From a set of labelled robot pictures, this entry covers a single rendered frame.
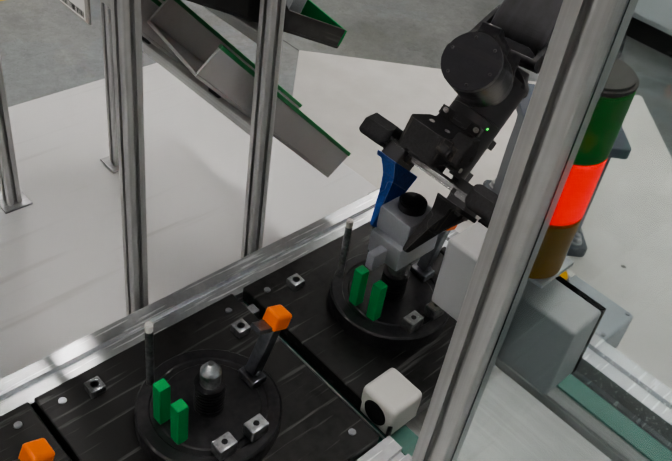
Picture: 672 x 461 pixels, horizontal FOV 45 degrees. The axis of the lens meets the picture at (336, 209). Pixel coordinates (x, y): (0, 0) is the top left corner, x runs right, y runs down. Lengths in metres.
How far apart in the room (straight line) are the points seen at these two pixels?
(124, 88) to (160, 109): 0.65
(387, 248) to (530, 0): 0.29
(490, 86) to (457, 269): 0.20
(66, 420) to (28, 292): 0.31
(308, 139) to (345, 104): 0.47
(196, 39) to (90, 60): 2.26
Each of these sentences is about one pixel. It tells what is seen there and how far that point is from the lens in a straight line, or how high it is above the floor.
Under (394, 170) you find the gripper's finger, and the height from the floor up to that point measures 1.15.
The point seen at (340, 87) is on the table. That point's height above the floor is 0.86.
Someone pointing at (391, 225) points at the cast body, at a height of 1.10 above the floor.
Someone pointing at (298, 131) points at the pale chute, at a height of 1.08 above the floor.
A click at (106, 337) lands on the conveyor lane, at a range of 0.91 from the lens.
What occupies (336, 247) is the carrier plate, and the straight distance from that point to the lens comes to 1.00.
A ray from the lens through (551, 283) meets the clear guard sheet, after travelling 0.56.
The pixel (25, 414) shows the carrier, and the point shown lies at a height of 0.97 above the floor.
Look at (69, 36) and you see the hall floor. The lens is 3.44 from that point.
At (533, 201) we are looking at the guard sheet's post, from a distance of 0.52.
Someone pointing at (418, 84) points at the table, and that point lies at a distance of 1.58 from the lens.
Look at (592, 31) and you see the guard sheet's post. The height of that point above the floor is 1.46.
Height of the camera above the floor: 1.64
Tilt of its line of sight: 39 degrees down
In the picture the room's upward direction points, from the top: 10 degrees clockwise
